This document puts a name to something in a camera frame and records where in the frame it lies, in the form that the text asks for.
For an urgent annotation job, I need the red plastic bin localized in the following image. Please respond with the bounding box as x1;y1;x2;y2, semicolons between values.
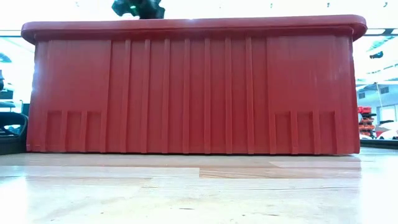
21;14;368;156

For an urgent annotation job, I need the red storage bin rack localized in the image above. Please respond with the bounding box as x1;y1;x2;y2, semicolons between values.
357;105;377;139

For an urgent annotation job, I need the white rounded equipment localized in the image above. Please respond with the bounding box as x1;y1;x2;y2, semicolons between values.
375;120;398;141

